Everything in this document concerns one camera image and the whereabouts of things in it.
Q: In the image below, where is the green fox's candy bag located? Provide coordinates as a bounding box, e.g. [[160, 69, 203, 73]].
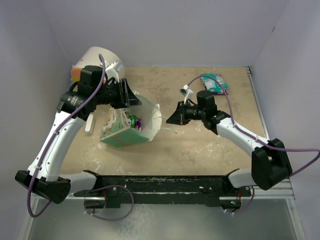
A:
[[127, 115, 138, 128], [134, 118, 142, 132]]

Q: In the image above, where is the purple Fox's candy bag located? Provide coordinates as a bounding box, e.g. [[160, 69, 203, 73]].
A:
[[205, 86, 228, 95]]

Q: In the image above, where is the teal Fox's candy bag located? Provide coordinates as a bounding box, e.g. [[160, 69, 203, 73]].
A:
[[200, 73, 229, 89]]

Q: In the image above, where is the green floral paper bag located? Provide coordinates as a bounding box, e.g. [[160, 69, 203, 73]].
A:
[[100, 90, 167, 148]]

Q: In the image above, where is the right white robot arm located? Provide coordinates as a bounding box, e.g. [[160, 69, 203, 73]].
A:
[[166, 86, 293, 191]]

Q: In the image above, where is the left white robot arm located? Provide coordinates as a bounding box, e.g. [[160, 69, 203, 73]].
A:
[[15, 61, 142, 204]]

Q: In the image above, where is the small white flat bar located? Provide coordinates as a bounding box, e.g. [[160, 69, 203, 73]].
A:
[[84, 113, 96, 135]]

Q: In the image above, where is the white cylinder orange rim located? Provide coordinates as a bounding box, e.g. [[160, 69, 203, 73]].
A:
[[70, 46, 126, 83]]

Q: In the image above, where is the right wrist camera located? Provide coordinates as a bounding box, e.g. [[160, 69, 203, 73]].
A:
[[179, 84, 194, 104]]

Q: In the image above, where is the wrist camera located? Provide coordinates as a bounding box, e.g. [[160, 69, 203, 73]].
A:
[[179, 84, 194, 104], [105, 60, 125, 82]]

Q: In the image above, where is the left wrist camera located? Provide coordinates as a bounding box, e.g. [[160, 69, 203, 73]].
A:
[[105, 60, 125, 82]]

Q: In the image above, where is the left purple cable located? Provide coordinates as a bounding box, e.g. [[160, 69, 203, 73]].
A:
[[26, 53, 106, 218]]

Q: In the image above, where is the purple cable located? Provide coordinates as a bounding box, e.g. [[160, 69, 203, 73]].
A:
[[187, 74, 320, 178], [26, 53, 106, 218]]

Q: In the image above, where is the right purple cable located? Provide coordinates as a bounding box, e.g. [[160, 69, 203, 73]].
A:
[[187, 74, 320, 178]]

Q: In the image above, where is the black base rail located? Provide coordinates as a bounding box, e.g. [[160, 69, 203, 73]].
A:
[[74, 174, 252, 208]]

